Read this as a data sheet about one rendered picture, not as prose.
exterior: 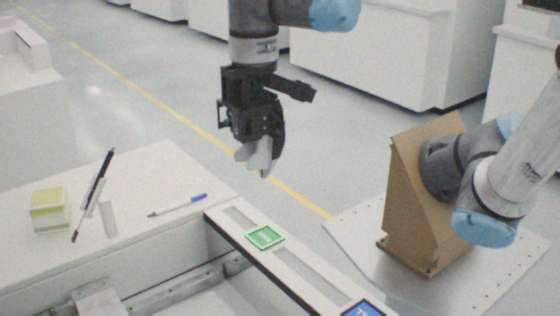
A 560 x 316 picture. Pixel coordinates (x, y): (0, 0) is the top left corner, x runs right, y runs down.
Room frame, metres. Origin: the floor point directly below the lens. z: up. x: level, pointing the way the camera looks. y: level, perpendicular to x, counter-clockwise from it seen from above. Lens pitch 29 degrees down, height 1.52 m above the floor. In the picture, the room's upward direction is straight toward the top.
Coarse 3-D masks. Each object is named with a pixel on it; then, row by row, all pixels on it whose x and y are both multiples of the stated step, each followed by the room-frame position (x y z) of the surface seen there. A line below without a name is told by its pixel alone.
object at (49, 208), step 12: (36, 192) 0.75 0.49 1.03; (48, 192) 0.75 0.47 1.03; (60, 192) 0.75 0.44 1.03; (36, 204) 0.70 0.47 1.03; (48, 204) 0.70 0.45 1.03; (60, 204) 0.71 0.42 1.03; (36, 216) 0.69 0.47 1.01; (48, 216) 0.70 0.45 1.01; (60, 216) 0.71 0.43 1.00; (36, 228) 0.69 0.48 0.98; (48, 228) 0.70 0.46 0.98; (60, 228) 0.71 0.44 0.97
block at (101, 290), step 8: (104, 280) 0.63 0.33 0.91; (80, 288) 0.61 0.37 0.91; (88, 288) 0.61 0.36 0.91; (96, 288) 0.61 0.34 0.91; (104, 288) 0.61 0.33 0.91; (112, 288) 0.62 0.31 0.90; (72, 296) 0.59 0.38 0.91; (80, 296) 0.59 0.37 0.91; (88, 296) 0.59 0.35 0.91; (96, 296) 0.60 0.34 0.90; (104, 296) 0.61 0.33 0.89; (112, 296) 0.61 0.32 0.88; (80, 304) 0.58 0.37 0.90; (88, 304) 0.59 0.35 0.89; (96, 304) 0.59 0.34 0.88
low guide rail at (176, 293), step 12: (204, 276) 0.72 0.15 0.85; (216, 276) 0.73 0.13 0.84; (168, 288) 0.68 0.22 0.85; (180, 288) 0.68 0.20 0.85; (192, 288) 0.69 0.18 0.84; (204, 288) 0.71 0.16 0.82; (144, 300) 0.64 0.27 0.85; (156, 300) 0.64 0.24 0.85; (168, 300) 0.66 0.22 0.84; (180, 300) 0.67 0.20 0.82; (132, 312) 0.61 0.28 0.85; (144, 312) 0.62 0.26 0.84
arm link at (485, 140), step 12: (492, 120) 0.78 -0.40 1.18; (504, 120) 0.74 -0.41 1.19; (516, 120) 0.73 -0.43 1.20; (468, 132) 0.81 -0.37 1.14; (480, 132) 0.77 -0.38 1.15; (492, 132) 0.74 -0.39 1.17; (504, 132) 0.72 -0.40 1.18; (468, 144) 0.77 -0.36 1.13; (480, 144) 0.74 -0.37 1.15; (492, 144) 0.72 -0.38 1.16; (468, 156) 0.76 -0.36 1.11; (480, 156) 0.71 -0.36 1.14
